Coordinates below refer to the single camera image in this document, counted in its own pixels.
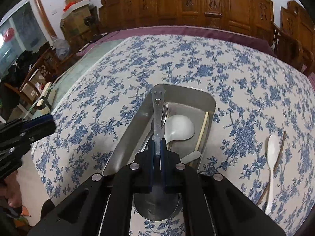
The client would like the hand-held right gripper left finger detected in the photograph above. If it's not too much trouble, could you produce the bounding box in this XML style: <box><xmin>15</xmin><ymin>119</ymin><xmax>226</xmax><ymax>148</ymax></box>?
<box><xmin>27</xmin><ymin>139</ymin><xmax>158</xmax><ymax>236</ymax></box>

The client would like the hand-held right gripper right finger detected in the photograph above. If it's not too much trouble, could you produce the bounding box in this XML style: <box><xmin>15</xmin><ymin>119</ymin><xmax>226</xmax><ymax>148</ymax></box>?
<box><xmin>159</xmin><ymin>138</ymin><xmax>287</xmax><ymax>236</ymax></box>

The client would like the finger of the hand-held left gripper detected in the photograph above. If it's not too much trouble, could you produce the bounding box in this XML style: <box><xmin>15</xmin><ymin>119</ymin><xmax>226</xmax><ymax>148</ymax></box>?
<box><xmin>0</xmin><ymin>138</ymin><xmax>32</xmax><ymax>163</ymax></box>
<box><xmin>0</xmin><ymin>114</ymin><xmax>57</xmax><ymax>143</ymax></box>

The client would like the metal tray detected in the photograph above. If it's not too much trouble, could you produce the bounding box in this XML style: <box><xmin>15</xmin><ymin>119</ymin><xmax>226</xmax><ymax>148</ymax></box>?
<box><xmin>102</xmin><ymin>84</ymin><xmax>217</xmax><ymax>178</ymax></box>

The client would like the metal fork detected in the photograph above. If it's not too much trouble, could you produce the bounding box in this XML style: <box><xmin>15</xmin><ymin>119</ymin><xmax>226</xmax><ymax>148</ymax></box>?
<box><xmin>139</xmin><ymin>103</ymin><xmax>170</xmax><ymax>153</ymax></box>

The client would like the metal spoon with smiley face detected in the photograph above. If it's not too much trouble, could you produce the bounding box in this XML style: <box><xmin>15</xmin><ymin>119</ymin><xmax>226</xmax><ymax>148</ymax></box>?
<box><xmin>133</xmin><ymin>85</ymin><xmax>181</xmax><ymax>221</ymax></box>

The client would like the light wooden chopstick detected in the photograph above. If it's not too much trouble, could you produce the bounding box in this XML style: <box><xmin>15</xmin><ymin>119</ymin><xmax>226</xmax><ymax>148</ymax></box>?
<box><xmin>257</xmin><ymin>184</ymin><xmax>270</xmax><ymax>205</ymax></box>
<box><xmin>195</xmin><ymin>111</ymin><xmax>209</xmax><ymax>153</ymax></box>

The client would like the person's left hand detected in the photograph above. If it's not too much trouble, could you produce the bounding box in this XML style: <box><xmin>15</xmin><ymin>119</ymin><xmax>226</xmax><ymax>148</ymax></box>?
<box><xmin>3</xmin><ymin>174</ymin><xmax>23</xmax><ymax>207</ymax></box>

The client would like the wooden side chair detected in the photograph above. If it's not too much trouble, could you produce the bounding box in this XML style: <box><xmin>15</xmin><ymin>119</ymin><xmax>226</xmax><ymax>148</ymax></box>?
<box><xmin>4</xmin><ymin>46</ymin><xmax>62</xmax><ymax>104</ymax></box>

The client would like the black clothing pile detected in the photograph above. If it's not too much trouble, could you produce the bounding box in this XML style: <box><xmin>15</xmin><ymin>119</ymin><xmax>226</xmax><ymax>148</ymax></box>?
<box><xmin>8</xmin><ymin>50</ymin><xmax>33</xmax><ymax>84</ymax></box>

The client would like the clear plastic bag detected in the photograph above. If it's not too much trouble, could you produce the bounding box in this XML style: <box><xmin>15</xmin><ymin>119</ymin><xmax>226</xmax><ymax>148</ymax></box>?
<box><xmin>51</xmin><ymin>36</ymin><xmax>71</xmax><ymax>60</ymax></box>

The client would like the red round window sticker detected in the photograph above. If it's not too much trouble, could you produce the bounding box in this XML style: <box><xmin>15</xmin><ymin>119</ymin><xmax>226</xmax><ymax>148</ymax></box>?
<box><xmin>2</xmin><ymin>28</ymin><xmax>16</xmax><ymax>43</ymax></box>

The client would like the blue floral tablecloth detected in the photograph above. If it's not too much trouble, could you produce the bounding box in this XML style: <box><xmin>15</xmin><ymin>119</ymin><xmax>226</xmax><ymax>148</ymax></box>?
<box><xmin>31</xmin><ymin>35</ymin><xmax>315</xmax><ymax>236</ymax></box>

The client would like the large cardboard box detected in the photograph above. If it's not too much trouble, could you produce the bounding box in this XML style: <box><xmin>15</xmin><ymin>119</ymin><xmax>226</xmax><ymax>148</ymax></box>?
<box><xmin>60</xmin><ymin>6</ymin><xmax>93</xmax><ymax>43</ymax></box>

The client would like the brown wooden chopstick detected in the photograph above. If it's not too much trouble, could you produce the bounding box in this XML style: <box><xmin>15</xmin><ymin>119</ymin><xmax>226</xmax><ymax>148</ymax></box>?
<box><xmin>274</xmin><ymin>131</ymin><xmax>286</xmax><ymax>173</ymax></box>

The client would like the black round device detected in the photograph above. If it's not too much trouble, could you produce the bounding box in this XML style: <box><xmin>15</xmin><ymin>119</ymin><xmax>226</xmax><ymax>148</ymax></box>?
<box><xmin>83</xmin><ymin>14</ymin><xmax>95</xmax><ymax>28</ymax></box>

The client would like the long purple cushion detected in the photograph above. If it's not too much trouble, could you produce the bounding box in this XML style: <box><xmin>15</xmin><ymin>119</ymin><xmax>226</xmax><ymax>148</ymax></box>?
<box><xmin>76</xmin><ymin>25</ymin><xmax>278</xmax><ymax>57</ymax></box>

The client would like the cardboard box with red label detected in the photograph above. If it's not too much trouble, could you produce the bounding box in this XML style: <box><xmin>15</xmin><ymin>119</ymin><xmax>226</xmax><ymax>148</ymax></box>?
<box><xmin>63</xmin><ymin>0</ymin><xmax>90</xmax><ymax>14</ymax></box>

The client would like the carved wooden bench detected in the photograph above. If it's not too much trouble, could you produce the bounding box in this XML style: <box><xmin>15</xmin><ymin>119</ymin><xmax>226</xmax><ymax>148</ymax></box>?
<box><xmin>98</xmin><ymin>0</ymin><xmax>275</xmax><ymax>39</ymax></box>

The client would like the carved wooden armchair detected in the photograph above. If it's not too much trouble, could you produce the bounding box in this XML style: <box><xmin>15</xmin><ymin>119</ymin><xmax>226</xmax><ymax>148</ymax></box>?
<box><xmin>271</xmin><ymin>1</ymin><xmax>315</xmax><ymax>77</ymax></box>

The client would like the wooden arched door frame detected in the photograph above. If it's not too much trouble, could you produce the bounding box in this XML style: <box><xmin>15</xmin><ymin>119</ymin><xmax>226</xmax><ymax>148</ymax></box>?
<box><xmin>30</xmin><ymin>0</ymin><xmax>57</xmax><ymax>40</ymax></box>

